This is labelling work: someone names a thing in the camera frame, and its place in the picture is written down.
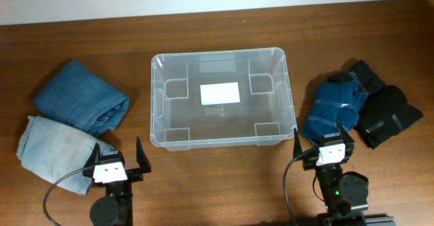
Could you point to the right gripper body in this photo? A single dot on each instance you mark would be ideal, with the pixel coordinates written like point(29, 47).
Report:
point(310, 161)

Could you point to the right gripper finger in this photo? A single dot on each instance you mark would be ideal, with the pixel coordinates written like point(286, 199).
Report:
point(297, 150)
point(346, 138)

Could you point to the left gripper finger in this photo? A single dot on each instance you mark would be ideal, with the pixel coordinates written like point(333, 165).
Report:
point(94, 158)
point(141, 158)

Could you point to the teal taped garment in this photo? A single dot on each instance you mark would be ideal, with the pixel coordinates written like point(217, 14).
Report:
point(334, 102)

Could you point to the large black taped garment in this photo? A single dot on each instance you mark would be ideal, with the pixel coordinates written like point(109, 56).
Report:
point(386, 114)

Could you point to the small black taped garment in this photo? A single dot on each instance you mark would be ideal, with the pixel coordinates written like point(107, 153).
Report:
point(366, 79)

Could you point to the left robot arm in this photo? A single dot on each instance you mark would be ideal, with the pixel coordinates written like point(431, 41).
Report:
point(116, 207)

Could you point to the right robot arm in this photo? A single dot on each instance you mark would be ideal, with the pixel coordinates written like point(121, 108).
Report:
point(343, 193)

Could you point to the light blue folded jeans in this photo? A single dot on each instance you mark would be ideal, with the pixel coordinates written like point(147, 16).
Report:
point(51, 149)

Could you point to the dark blue folded jeans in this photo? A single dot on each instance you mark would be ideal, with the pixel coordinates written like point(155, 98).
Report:
point(79, 98)

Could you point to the clear plastic storage bin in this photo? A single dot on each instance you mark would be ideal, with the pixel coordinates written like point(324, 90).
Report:
point(264, 116)

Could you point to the white label in bin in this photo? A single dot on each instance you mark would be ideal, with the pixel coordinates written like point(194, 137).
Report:
point(219, 93)

